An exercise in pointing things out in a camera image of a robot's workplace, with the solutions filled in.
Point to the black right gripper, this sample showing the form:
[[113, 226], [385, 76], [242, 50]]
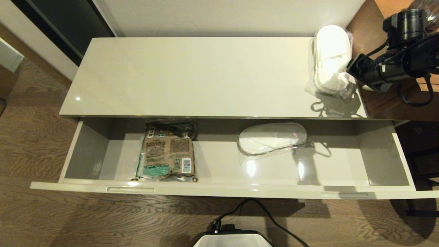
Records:
[[367, 70]]

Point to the wide cream cabinet drawer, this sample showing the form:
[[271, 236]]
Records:
[[223, 164]]

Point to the brown printed snack packet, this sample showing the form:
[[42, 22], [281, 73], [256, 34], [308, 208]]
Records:
[[168, 154]]

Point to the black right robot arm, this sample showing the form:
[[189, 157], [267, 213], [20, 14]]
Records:
[[408, 24]]

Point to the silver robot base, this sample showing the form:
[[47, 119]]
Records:
[[233, 240]]

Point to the glossy cream drawer cabinet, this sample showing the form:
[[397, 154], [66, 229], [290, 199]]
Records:
[[205, 75]]

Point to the brown wooden desk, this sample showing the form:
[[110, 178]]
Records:
[[384, 103]]

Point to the dark glass vase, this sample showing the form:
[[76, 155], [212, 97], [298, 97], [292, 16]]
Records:
[[434, 8]]

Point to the bagged white slippers showing soles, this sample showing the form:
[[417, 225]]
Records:
[[271, 139]]

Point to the dark glass door panel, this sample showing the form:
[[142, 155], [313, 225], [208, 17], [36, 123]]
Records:
[[68, 24]]

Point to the white furniture corner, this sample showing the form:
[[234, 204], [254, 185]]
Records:
[[8, 55]]

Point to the brown wooden furniture piece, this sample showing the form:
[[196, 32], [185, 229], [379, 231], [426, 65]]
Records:
[[7, 80]]

